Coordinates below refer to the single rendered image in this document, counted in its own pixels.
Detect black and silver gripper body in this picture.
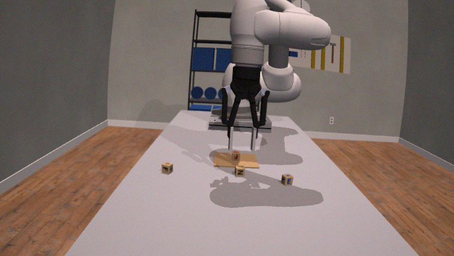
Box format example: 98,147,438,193
230,66,261,100

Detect tan flat mat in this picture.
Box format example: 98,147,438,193
214,152,259,168

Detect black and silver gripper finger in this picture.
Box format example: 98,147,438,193
249,88,270,151
221,86,244,151

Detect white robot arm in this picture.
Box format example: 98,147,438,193
222,0,331,103

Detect tan letter block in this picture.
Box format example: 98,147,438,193
281,174,293,186
162,162,173,174
232,151,240,161
235,165,245,177

